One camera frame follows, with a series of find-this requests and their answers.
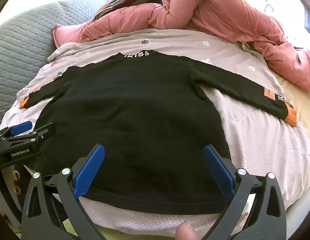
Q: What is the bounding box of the floral printed cloth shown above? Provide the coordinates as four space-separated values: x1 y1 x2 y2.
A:
0 166 23 228

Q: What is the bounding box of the pale pink printed bedsheet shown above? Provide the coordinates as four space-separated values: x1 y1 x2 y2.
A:
1 29 310 238

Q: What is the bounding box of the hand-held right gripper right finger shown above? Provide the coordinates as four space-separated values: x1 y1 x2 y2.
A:
203 145 288 240

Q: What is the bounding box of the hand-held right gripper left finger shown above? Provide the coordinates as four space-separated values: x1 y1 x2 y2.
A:
21 144 113 240

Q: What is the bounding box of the cream fluffy blanket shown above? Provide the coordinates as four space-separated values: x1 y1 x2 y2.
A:
277 79 310 135

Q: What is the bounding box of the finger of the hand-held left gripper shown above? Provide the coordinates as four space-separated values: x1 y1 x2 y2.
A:
0 121 33 138
25 123 56 144

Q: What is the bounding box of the person's right hand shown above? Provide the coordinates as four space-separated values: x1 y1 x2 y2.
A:
175 222 200 240

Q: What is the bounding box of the black sweater with orange cuffs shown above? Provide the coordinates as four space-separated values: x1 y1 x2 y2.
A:
20 50 297 215

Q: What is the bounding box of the pink quilt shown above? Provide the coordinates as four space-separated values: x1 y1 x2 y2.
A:
52 0 310 92

